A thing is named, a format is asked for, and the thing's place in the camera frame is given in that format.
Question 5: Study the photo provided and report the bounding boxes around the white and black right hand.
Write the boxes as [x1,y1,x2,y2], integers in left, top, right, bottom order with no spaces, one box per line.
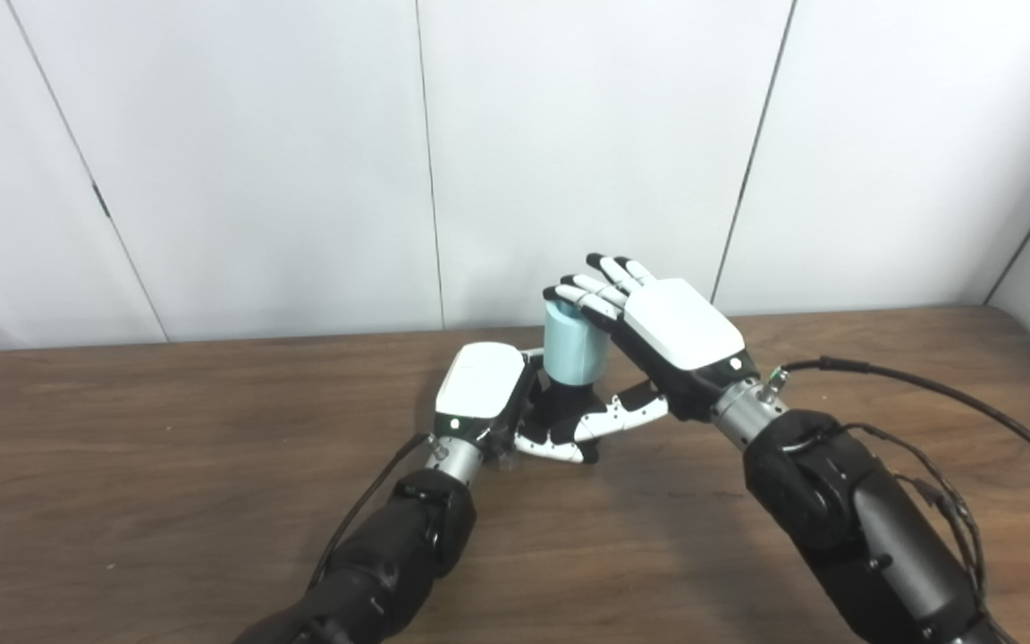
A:
[543,253,762,444]

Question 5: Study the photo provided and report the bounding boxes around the white and black left hand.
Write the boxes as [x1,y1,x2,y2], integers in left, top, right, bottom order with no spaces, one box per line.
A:
[435,342,601,466]

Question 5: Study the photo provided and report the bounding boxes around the black nozzle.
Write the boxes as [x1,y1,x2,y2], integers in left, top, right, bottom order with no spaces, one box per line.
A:
[528,376,610,462]

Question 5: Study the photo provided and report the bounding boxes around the light-blue hose piece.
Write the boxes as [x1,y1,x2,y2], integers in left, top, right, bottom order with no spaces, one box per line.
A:
[543,300,608,387]

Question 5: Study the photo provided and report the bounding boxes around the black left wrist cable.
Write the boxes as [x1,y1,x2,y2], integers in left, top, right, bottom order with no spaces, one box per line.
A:
[305,432,435,591]

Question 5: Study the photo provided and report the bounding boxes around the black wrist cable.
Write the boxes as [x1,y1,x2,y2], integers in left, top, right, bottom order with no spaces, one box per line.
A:
[765,356,1030,497]
[305,432,435,591]

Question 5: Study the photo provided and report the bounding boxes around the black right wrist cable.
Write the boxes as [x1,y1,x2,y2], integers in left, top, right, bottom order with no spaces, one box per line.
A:
[765,356,1030,497]

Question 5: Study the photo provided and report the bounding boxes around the thin black forearm wires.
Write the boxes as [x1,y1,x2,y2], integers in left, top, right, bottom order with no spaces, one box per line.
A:
[828,422,990,618]

